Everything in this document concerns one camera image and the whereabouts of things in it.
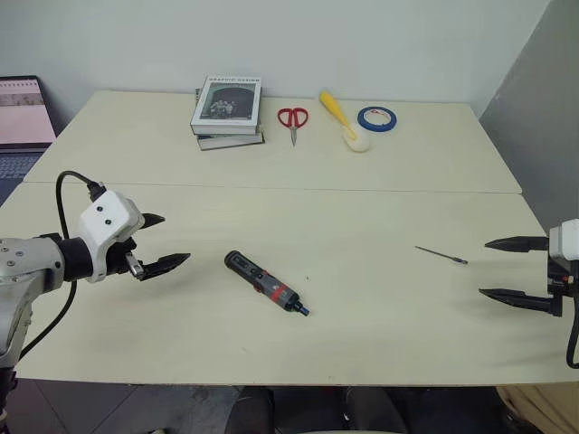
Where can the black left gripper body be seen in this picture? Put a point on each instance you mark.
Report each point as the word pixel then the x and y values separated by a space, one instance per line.
pixel 120 260

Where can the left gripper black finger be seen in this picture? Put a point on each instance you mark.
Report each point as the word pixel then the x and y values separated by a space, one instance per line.
pixel 165 263
pixel 153 220

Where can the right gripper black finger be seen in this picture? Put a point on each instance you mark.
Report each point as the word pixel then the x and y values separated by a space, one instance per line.
pixel 520 298
pixel 515 244

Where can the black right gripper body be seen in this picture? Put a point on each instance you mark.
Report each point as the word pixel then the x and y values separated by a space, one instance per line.
pixel 561 278

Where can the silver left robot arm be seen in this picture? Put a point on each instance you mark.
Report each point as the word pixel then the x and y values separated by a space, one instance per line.
pixel 27 271

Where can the thin screwdriver bit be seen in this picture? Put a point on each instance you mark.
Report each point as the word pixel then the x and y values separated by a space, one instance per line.
pixel 441 255

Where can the black red electric screwdriver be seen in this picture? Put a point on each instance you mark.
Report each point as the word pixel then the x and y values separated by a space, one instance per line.
pixel 267 282

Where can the dark cover book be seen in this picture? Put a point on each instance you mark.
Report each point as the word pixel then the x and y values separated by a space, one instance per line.
pixel 230 141

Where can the tan fabric object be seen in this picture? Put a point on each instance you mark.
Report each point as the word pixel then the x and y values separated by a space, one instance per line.
pixel 543 409

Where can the grey partition panel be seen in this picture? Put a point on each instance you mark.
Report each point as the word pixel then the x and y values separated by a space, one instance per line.
pixel 538 113

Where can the graphic design photo cover book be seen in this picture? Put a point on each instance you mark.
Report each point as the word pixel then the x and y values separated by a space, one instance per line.
pixel 228 101

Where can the open grey laptop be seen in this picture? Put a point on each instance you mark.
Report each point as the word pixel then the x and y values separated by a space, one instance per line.
pixel 20 131

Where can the blue tape roll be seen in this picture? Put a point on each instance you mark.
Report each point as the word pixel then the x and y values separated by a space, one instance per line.
pixel 377 119

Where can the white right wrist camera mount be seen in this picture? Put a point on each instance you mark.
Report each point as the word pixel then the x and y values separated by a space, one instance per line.
pixel 565 242

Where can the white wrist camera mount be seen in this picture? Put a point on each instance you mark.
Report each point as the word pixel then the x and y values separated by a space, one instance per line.
pixel 565 242
pixel 106 217

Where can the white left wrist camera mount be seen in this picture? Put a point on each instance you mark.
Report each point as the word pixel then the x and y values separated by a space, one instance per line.
pixel 106 217

